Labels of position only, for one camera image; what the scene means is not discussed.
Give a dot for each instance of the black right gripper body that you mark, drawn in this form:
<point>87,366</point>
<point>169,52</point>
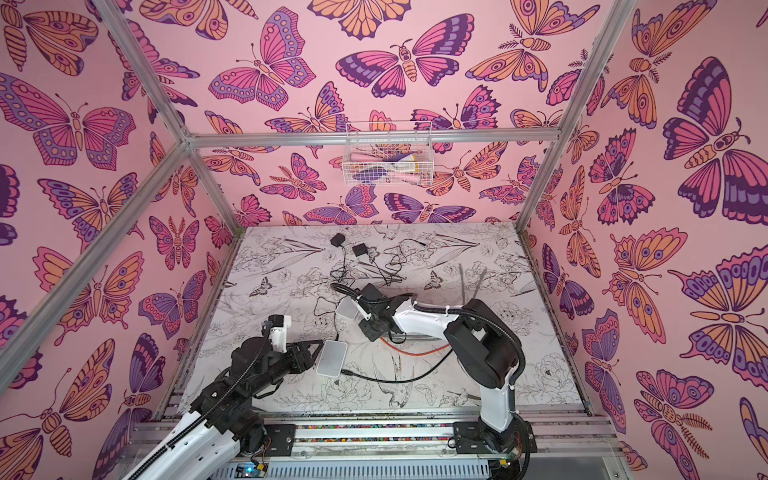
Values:
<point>366,309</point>

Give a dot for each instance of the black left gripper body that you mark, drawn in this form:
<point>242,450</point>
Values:
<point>281,365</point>

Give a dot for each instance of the white network switch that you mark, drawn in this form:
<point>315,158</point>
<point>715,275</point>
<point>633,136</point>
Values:
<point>347,310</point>
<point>331,359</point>

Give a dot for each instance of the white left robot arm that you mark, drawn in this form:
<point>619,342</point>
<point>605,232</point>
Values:
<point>222,422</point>

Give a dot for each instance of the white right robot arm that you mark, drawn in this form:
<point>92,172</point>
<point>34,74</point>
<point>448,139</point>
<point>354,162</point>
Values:
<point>487,350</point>

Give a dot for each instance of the black power adapter right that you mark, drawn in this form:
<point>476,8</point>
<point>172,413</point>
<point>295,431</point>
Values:
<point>360,249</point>

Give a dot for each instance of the black power adapter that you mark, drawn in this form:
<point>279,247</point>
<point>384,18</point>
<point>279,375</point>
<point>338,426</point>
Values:
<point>360,249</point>
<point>338,240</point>

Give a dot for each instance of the black power adapter left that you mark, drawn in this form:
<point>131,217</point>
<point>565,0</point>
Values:
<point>338,240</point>

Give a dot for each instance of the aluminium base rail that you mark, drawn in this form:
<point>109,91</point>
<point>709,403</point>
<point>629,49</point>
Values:
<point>563,443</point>

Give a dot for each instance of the white wire basket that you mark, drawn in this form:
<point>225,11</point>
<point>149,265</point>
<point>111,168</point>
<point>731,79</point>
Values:
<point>389,153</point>

